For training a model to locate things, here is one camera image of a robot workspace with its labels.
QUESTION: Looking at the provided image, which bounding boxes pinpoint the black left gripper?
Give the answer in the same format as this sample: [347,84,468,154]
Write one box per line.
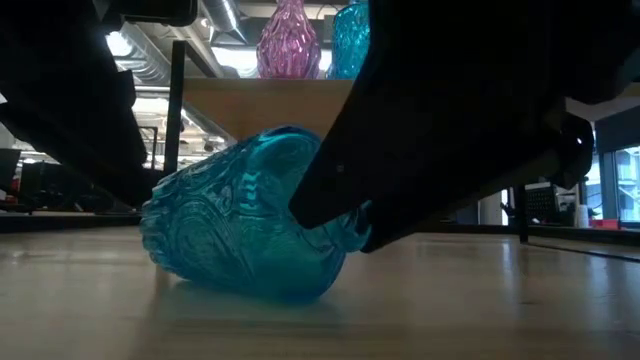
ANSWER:
[0,0,200,208]

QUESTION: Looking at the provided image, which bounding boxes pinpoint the black background frame rig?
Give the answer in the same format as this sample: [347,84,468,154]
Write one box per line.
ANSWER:
[138,124,160,171]

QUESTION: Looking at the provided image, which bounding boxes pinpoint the black aluminium table frame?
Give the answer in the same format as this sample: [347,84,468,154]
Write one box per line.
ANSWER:
[0,209,640,265]

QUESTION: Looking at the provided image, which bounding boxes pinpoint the pink lobed flared-rim vase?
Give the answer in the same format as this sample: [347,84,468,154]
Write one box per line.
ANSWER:
[255,0,323,80]

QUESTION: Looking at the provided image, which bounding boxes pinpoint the blue embossed glass vase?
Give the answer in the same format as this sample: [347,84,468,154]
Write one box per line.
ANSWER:
[138,124,374,301]

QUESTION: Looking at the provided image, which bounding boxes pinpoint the blue narrow-neck glass vase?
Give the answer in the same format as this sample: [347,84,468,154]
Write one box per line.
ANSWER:
[326,0,372,80]

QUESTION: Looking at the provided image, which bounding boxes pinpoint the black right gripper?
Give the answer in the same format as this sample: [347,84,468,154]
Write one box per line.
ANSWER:
[494,0,640,192]

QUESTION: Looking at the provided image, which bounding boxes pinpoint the silver ceiling air duct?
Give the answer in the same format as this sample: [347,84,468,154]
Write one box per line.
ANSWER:
[113,0,250,86]

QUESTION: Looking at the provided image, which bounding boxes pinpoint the wooden shelf black metal legs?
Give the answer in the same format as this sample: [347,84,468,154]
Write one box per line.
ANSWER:
[163,39,640,246]

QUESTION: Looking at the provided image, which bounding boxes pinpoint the black mesh background chair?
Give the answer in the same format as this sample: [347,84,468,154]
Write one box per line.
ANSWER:
[499,181,564,226]

